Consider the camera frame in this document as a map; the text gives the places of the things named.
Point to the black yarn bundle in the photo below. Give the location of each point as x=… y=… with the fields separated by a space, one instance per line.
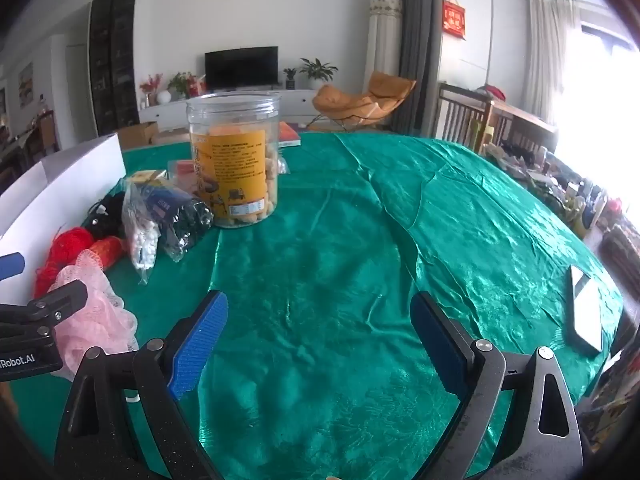
x=107 y=215

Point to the orange book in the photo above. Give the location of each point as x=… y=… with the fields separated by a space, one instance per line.
x=289 y=134

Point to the orange-red mesh scrubber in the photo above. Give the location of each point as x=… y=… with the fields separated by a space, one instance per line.
x=107 y=251

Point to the red cloth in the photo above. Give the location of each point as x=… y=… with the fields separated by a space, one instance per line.
x=494 y=92

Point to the green satin tablecloth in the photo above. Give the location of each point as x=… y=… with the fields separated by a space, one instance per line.
x=340 y=240

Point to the black television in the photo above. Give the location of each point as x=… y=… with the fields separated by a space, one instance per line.
x=241 y=67

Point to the yellow-green cushion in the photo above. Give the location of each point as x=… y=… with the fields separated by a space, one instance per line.
x=482 y=135

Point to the pink mesh bath pouf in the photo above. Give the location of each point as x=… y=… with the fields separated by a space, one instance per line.
x=100 y=320

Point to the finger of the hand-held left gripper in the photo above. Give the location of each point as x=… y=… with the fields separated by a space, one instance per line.
x=11 y=266
x=65 y=297

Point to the standing air conditioner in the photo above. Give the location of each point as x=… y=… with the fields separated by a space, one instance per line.
x=385 y=45

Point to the white cardboard box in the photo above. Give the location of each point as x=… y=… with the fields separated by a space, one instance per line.
x=55 y=190

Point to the clear bag of black items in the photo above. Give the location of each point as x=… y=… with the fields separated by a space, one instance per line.
x=187 y=225

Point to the red yarn bundle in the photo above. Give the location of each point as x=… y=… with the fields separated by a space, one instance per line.
x=62 y=255

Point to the green flowering houseplant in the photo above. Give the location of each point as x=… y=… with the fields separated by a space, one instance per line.
x=181 y=84

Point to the white round vase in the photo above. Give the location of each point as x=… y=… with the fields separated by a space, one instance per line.
x=164 y=96

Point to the large potted plant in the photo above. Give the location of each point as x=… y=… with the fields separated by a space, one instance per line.
x=316 y=71

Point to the clear bag of pink packets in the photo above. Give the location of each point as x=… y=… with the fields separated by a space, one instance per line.
x=180 y=167

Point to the framed wall picture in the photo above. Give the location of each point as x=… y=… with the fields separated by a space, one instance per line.
x=26 y=84

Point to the small potted plant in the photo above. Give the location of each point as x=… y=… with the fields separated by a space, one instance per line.
x=290 y=79

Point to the smartphone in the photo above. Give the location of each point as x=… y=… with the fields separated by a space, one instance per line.
x=586 y=310

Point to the clear bag of white beads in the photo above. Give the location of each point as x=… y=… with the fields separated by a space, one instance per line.
x=142 y=240

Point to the red wall hanging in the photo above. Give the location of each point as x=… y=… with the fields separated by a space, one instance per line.
x=454 y=17

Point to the yellow tissue pack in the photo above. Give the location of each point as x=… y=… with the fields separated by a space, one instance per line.
x=145 y=176

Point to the red flower bouquet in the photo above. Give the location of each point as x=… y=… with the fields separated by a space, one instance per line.
x=150 y=86

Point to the brown cardboard box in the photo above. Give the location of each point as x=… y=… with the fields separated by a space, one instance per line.
x=136 y=135

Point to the white curtain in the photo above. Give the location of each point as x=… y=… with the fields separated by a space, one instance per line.
x=552 y=55

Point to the grey curtain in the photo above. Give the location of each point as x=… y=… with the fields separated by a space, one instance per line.
x=417 y=45

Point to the pile of assorted clutter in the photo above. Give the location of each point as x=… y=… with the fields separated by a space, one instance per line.
x=560 y=185

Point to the dark display cabinet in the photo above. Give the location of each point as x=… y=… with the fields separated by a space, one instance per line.
x=114 y=60

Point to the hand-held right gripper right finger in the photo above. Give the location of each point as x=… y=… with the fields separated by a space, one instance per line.
x=440 y=347

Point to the orange lounge chair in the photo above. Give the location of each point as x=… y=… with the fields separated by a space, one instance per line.
x=360 y=100

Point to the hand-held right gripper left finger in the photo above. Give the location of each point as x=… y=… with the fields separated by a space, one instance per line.
x=197 y=347

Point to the clear plastic snack jar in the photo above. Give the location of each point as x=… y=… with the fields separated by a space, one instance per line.
x=235 y=160

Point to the white television cabinet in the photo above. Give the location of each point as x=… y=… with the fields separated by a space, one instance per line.
x=300 y=97

